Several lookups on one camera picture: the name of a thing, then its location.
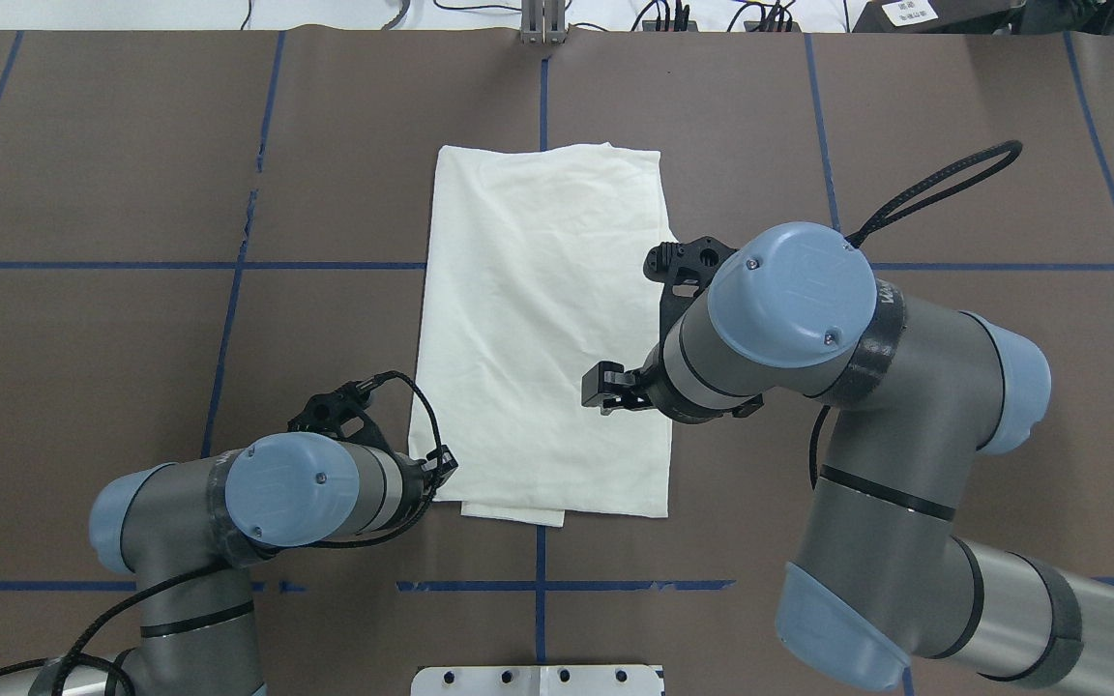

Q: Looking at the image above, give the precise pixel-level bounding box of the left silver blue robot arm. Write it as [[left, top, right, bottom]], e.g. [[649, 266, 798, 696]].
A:
[[0, 371, 458, 695]]

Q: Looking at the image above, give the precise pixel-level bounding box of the aluminium frame post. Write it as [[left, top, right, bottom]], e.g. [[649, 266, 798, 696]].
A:
[[520, 0, 569, 45]]

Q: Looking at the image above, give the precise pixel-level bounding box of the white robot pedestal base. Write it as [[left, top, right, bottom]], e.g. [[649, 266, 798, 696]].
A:
[[410, 664, 666, 695]]

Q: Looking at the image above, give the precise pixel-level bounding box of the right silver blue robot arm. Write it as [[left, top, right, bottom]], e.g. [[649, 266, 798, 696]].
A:
[[582, 220, 1114, 695]]

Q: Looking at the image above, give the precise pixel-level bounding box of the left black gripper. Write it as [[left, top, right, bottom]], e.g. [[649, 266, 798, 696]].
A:
[[286, 382, 458, 509]]

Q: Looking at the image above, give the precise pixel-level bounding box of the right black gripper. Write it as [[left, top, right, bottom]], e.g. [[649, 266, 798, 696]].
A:
[[580, 237, 764, 421]]

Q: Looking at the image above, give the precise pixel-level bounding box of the cream long sleeve shirt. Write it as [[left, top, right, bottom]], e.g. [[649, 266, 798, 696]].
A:
[[416, 144, 673, 528]]

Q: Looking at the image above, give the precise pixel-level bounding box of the black box with label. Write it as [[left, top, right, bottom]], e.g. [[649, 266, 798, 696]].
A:
[[850, 1, 1026, 35]]

